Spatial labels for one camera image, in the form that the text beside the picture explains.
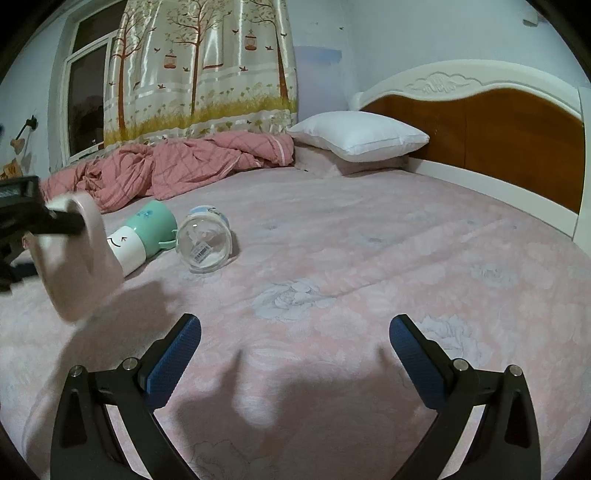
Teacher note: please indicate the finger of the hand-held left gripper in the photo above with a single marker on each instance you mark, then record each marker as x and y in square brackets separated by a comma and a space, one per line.
[64, 221]

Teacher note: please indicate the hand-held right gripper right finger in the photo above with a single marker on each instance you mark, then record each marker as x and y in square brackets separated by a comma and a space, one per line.
[415, 360]

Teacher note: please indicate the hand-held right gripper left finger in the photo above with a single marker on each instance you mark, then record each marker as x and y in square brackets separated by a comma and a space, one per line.
[173, 360]

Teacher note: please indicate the green and white smiley cup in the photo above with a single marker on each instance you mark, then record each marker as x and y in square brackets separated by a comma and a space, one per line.
[138, 230]

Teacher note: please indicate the clear glass cup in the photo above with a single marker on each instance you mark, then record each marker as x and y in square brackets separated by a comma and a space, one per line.
[203, 242]

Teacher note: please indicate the white framed window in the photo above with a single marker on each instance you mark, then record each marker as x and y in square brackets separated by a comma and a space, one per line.
[85, 87]

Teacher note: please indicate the pink checked quilt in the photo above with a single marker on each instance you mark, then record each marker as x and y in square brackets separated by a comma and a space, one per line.
[184, 166]

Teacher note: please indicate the pink pillow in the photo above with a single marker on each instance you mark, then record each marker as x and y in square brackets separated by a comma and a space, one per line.
[374, 165]

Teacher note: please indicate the tree print curtain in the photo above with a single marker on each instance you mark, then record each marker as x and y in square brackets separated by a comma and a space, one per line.
[198, 69]

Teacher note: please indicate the white pillow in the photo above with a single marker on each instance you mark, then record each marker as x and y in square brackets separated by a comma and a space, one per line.
[360, 134]

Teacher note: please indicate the white and wooden headboard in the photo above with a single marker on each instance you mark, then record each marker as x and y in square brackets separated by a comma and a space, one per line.
[503, 134]

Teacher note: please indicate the orange wall sticker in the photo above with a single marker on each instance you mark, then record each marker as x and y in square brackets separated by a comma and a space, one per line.
[10, 170]

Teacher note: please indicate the wall lamp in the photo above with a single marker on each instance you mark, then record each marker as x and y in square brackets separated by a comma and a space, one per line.
[25, 131]

